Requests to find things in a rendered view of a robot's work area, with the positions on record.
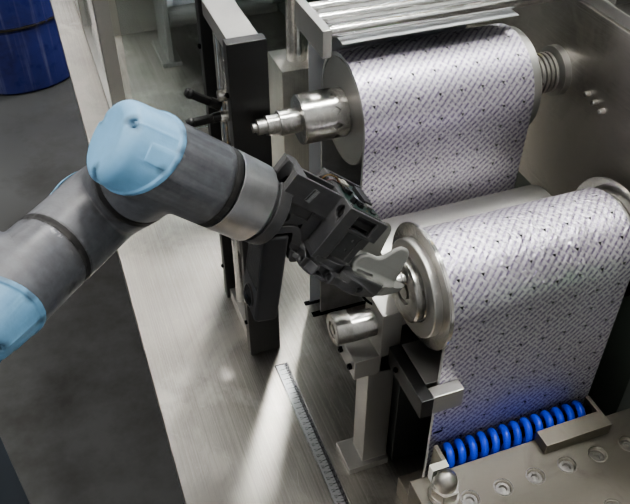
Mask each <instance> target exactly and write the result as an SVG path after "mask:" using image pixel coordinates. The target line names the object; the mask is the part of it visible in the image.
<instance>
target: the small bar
mask: <svg viewBox="0 0 630 504"><path fill-rule="evenodd" d="M611 425H612V424H611V422H610V421H609V420H608V419H607V418H606V416H605V415H604V414H603V413H602V411H601V410H600V411H596V412H593V413H590V414H587V415H584V416H581V417H578V418H575V419H572V420H569V421H566V422H563V423H560V424H557V425H554V426H551V427H548V428H545V429H542V430H539V431H537V432H536V435H535V439H534V440H535V442H536V443H537V445H538V446H539V447H540V449H541V450H542V452H543V453H544V454H548V453H551V452H554V451H556V450H559V449H562V448H565V447H568V446H571V445H574V444H577V443H580V442H583V441H586V440H589V439H591V438H594V437H597V436H600V435H603V434H606V433H608V432H609V430H610V428H611Z"/></svg>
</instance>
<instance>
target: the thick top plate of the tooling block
mask: <svg viewBox="0 0 630 504"><path fill-rule="evenodd" d="M606 418H607V419H608V420H609V421H610V422H611V424H612V425H611V428H610V430H609V432H608V433H606V434H603V435H600V436H597V437H594V438H591V439H589V440H586V441H583V442H580V443H577V444H574V445H571V446H568V447H565V448H562V449H559V450H556V451H554V452H551V453H548V454H544V453H543V452H542V450H541V449H540V447H539V446H538V445H537V443H536V442H535V440H533V441H530V442H527V443H524V444H521V445H518V446H515V447H512V448H509V449H506V450H503V451H500V452H497V453H494V454H491V455H488V456H485V457H482V458H479V459H476V460H473V461H470V462H467V463H464V464H461V465H458V466H455V467H452V468H449V469H451V470H453V471H454V472H455V473H456V475H457V478H458V481H459V484H458V491H459V500H458V502H457V504H630V408H628V409H625V410H622V411H619V412H616V413H613V414H610V415H607V416H606ZM431 484H432V483H431V482H430V480H429V478H428V476H425V477H422V478H419V479H416V480H413V481H411V482H410V485H409V492H408V499H407V504H433V503H432V502H431V501H430V499H429V496H428V489H429V487H430V485H431Z"/></svg>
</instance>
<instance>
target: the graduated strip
mask: <svg viewBox="0 0 630 504"><path fill-rule="evenodd" d="M275 368H276V371H277V373H278V375H279V378H280V380H281V382H282V385H283V387H284V389H285V392H286V394H287V396H288V399H289V401H290V403H291V406H292V408H293V410H294V413H295V415H296V417H297V420H298V422H299V424H300V426H301V429H302V431H303V433H304V436H305V438H306V440H307V443H308V445H309V447H310V450H311V452H312V454H313V457H314V459H315V461H316V464H317V466H318V468H319V471H320V473H321V475H322V478H323V480H324V482H325V485H326V487H327V489H328V492H329V494H330V496H331V499H332V501H333V503H334V504H351V503H350V500H349V498H348V496H347V494H346V491H345V489H344V487H343V485H342V483H341V480H340V478H339V476H338V474H337V471H336V469H335V467H334V465H333V462H332V460H331V458H330V456H329V454H328V451H327V449H326V447H325V445H324V442H323V440H322V438H321V436H320V433H319V431H318V429H317V427H316V425H315V422H314V420H313V418H312V416H311V413H310V411H309V409H308V407H307V405H306V402H305V400H304V398H303V396H302V393H301V391H300V389H299V387H298V384H297V382H296V380H295V378H294V376H293V373H292V371H291V369H290V367H289V364H288V362H286V363H283V364H279V365H275Z"/></svg>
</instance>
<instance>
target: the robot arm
mask: <svg viewBox="0 0 630 504"><path fill-rule="evenodd" d="M167 214H173V215H175V216H178V217H180V218H183V219H185V220H188V221H190V222H193V223H195V224H198V225H200V226H203V227H205V228H207V229H210V230H212V231H215V232H217V233H219V234H222V235H224V236H227V237H229V238H231V239H234V240H237V241H245V242H248V251H247V260H246V270H245V280H244V289H243V296H244V300H245V302H246V303H247V305H248V307H249V308H250V310H251V313H252V315H253V318H254V320H255V321H257V322H260V321H265V320H271V319H275V318H276V317H277V312H278V305H279V298H280V292H281V285H282V278H283V271H284V265H285V258H286V256H287V258H288V260H289V261H290V262H296V261H297V263H298V265H299V266H300V267H301V268H302V269H303V270H304V271H305V272H306V273H308V274H310V275H311V276H313V277H315V278H317V279H318V280H320V281H323V282H326V283H327V284H329V285H333V286H335V287H337V288H339V289H340V290H342V291H344V292H346V293H349V294H351V295H354V296H359V297H372V298H373V297H374V296H384V295H389V294H393V293H396V292H398V291H400V290H401V289H402V288H403V287H404V286H405V285H404V284H403V283H401V282H399V281H397V280H396V278H397V277H398V275H399V273H400V271H401V270H402V268H403V266H404V264H405V263H406V261H407V259H408V257H409V251H408V249H407V248H404V247H397V248H395V249H393V250H391V251H389V252H387V253H385V254H384V255H381V256H379V255H380V253H381V251H382V249H383V247H384V245H385V243H386V241H387V238H388V236H389V234H390V232H391V226H390V224H389V223H387V222H384V221H382V220H381V219H380V218H379V216H378V215H377V213H376V212H375V210H374V209H373V208H372V203H371V202H370V200H369V199H368V197H367V196H366V195H365V193H364V192H363V190H362V189H361V187H360V186H359V185H357V184H355V183H353V182H351V181H349V180H347V179H345V178H343V177H342V176H340V175H338V174H336V173H334V172H332V171H330V170H328V169H326V168H325V167H324V168H323V169H322V170H321V171H320V173H319V174H318V175H317V176H316V175H314V174H312V173H310V172H308V171H306V170H304V169H303V168H301V166H300V165H299V163H298V162H297V160H296V159H295V158H294V157H292V156H290V155H288V154H286V153H284V154H283V155H282V157H281V158H280V159H279V161H278V162H277V163H276V165H275V166H274V167H271V166H270V165H268V164H266V163H264V162H262V161H260V160H258V159H256V158H254V157H252V156H250V155H248V154H246V153H244V152H242V151H240V150H238V149H236V148H234V147H232V146H230V145H228V144H226V143H224V142H222V141H220V140H218V139H216V138H214V137H212V136H210V135H208V134H207V133H205V132H203V131H201V130H199V129H197V128H195V127H193V126H191V125H189V124H187V123H185V122H183V121H181V120H180V119H179V118H178V117H177V116H175V115H173V114H171V113H169V112H167V111H163V110H157V109H155V108H153V107H150V106H148V105H146V104H144V103H141V102H139V101H136V100H123V101H120V102H118V103H116V104H115V105H113V106H112V107H111V108H110V109H109V110H108V111H107V112H106V114H105V117H104V119H103V120H102V121H100V122H99V123H98V125H97V127H96V129H95V131H94V133H93V135H92V138H91V141H90V144H89V148H88V153H87V165H86V166H85V167H83V168H82V169H80V170H79V171H77V172H74V173H72V174H71V175H69V176H67V177H66V178H64V179H63V180H62V181H61V182H60V183H59V184H58V185H57V186H56V187H55V189H54V190H53V191H52V192H51V193H50V195H49V196H48V197H47V198H46V199H44V200H43V201H42V202H41V203H40V204H38V205H37V206H36V207H35V208H34V209H33V210H31V211H30V212H29V213H28V214H27V215H25V216H24V217H22V218H21V219H20V220H19V221H17V222H16V223H15V224H14V225H13V226H12V227H10V228H9V229H8V230H7V231H5V232H1V231H0V362H1V360H3V359H5V358H6V357H8V356H9V355H10V354H11V353H12V352H14V351H15V350H17V349H18V348H19V347H21V346H22V345H23V344H24V343H25V342H26V341H27V340H28V339H29V338H31V337H32V336H33V335H35V334H36V333H38V332H39V331H40V330H41V329H42V327H43V326H44V324H45V322H46V321H47V320H48V319H49V318H50V316H51V315H52V314H53V313H54V312H55V311H56V310H57V309H58V308H59V307H60V306H61V305H62V304H63V303H64V302H65V301H66V300H67V299H68V298H69V297H70V296H71V295H72V294H73V293H74V292H75V291H76V290H77V289H78V288H79V287H80V286H81V285H82V284H83V283H84V282H85V281H87V280H88V279H89V278H90V277H91V276H92V275H93V274H94V273H95V272H96V271H97V270H98V269H99V268H100V267H101V266H102V265H103V264H104V263H105V262H106V261H107V260H108V259H109V258H110V257H111V256H112V255H113V254H114V253H115V252H116V251H117V250H118V249H119V248H120V247H121V246H122V245H123V244H124V243H125V242H126V241H127V240H128V239H129V238H130V237H131V236H133V235H134V234H135V233H137V232H139V231H141V230H142V229H144V228H146V227H148V226H150V225H151V224H153V223H155V222H157V221H158V220H160V219H161V218H162V217H164V216H166V215H167Z"/></svg>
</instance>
